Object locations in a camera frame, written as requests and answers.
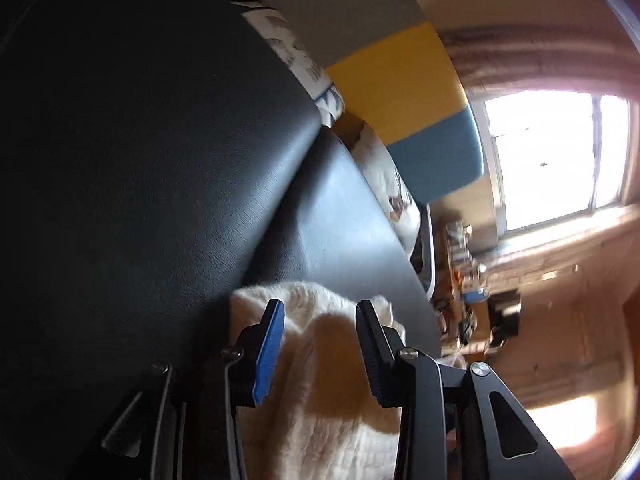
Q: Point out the deer print pillow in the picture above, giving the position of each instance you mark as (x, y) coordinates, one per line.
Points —
(385, 175)

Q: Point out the blue chair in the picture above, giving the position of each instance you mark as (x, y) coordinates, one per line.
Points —
(475, 296)

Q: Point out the triangle pattern pillow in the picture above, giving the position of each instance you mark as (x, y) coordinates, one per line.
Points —
(300, 60)

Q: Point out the cream knitted sweater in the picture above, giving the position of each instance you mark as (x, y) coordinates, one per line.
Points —
(320, 410)

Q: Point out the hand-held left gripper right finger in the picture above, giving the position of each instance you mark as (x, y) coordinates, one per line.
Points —
(370, 350)

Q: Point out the wooden desk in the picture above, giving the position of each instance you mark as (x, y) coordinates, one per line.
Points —
(447, 290)

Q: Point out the patterned beige curtain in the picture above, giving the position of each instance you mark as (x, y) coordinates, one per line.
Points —
(550, 247)
(500, 55)

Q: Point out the window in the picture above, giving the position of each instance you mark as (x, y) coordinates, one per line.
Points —
(550, 160)

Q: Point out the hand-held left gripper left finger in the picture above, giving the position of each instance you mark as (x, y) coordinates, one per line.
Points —
(267, 350)

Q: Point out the black television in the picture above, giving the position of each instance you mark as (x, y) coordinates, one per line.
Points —
(505, 312)

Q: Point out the grey yellow blue sofa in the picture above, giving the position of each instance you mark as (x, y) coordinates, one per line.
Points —
(400, 85)

